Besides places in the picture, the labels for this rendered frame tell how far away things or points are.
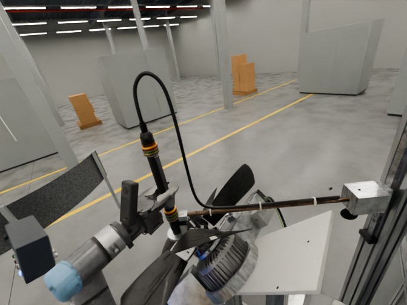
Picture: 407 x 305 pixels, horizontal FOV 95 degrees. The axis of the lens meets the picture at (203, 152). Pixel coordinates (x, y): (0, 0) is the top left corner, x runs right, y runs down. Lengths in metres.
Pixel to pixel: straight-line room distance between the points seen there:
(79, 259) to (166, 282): 0.34
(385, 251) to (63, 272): 0.96
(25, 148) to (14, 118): 0.78
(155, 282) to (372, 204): 0.73
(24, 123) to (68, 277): 6.15
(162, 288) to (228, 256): 0.24
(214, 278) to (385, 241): 0.59
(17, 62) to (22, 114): 2.05
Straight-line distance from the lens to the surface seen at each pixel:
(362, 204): 0.75
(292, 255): 0.68
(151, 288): 0.79
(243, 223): 0.94
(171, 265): 0.80
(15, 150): 6.75
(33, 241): 1.17
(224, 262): 0.79
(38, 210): 2.49
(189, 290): 0.92
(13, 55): 4.78
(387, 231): 0.88
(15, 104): 6.53
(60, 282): 0.53
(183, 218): 0.67
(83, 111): 8.63
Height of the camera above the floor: 1.84
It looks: 27 degrees down
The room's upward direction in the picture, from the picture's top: 10 degrees counter-clockwise
